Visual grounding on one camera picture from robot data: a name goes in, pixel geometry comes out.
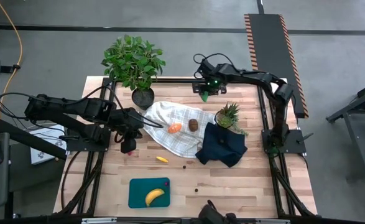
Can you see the small yellow toy pepper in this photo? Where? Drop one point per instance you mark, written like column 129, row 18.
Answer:
column 162, row 159

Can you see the black ramp orange striped edges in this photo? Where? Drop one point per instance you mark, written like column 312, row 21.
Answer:
column 270, row 56

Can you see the dark metal stand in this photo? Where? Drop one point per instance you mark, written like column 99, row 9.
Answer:
column 362, row 137

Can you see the yellow toy banana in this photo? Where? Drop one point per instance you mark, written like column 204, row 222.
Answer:
column 152, row 196

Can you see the orange toy fruit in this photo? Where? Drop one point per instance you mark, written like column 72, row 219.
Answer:
column 175, row 128

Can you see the brown toy kiwi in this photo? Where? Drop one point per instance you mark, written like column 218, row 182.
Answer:
column 193, row 125

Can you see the potted succulent plant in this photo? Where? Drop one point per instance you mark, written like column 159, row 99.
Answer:
column 227, row 118

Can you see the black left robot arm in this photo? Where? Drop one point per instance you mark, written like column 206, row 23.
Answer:
column 76, row 107

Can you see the teal plastic tupperware container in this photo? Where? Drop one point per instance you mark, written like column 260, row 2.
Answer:
column 138, row 193

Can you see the white checked cloth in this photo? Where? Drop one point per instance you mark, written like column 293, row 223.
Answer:
column 176, row 143

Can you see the black aluminium table frame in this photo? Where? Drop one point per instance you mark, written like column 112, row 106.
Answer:
column 182, row 80

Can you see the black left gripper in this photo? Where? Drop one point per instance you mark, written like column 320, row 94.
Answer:
column 124, row 123

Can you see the dark red toy cherry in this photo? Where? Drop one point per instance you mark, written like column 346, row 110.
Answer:
column 166, row 183

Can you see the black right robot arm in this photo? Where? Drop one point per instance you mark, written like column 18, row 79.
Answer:
column 278, row 102

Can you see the leafy green potted plant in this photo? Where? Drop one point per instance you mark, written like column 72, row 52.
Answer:
column 132, row 62

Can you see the navy blue cloth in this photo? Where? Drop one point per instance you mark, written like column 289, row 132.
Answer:
column 222, row 146

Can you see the black support beam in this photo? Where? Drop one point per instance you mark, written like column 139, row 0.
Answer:
column 30, row 138

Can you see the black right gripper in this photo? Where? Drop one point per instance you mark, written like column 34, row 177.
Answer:
column 214, row 74

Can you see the white cardboard box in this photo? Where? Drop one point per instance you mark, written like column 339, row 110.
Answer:
column 47, row 146

